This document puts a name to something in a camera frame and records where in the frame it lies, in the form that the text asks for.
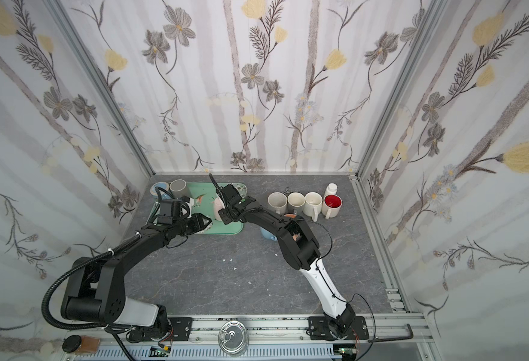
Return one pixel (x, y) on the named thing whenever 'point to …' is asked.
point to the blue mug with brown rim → (163, 195)
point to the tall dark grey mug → (179, 188)
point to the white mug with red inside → (331, 205)
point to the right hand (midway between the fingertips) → (221, 204)
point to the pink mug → (218, 205)
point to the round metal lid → (233, 338)
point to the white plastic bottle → (331, 189)
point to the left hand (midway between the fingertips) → (205, 214)
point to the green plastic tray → (203, 201)
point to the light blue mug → (267, 235)
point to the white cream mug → (312, 207)
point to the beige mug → (277, 202)
